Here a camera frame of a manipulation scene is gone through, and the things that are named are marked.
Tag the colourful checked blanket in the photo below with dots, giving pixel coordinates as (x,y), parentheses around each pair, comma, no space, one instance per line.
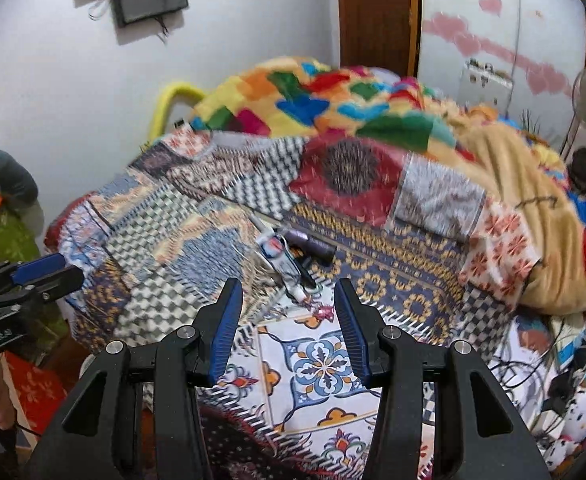
(423,125)

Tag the person's left hand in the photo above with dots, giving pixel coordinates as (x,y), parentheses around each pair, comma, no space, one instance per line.
(0,395)

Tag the dark purple tube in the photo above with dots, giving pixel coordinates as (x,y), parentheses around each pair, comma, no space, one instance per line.
(310,245)

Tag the white wardrobe with pink stickers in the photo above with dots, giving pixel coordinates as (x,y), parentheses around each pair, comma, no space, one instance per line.
(498,20)

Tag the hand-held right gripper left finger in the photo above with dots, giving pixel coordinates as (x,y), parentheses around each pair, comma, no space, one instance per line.
(225,332)

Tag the black pen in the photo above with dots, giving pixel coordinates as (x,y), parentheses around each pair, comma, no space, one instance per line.
(304,270)

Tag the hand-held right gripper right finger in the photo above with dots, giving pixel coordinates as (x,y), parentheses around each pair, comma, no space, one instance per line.
(352,332)

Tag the dark green cloth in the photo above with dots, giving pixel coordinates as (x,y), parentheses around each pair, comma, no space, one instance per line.
(3,172)

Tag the red flowered box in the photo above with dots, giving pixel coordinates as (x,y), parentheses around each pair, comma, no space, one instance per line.
(35,392)

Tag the yellow plastic hoop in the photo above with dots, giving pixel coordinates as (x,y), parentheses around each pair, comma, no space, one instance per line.
(165,105)

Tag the white toothpaste tube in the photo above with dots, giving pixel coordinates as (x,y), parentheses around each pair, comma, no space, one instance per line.
(279,260)

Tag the green patterned bag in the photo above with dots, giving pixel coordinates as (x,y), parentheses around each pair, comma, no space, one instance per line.
(8,240)

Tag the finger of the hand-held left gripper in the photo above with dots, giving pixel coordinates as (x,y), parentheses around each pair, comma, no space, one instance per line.
(38,267)
(58,281)

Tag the pink wrapper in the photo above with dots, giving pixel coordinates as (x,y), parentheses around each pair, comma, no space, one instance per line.
(323,312)

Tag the brown wooden door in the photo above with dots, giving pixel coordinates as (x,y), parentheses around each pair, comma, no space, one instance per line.
(375,15)

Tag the patchwork printed bed sheet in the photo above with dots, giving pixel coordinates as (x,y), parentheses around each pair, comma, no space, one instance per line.
(323,220)

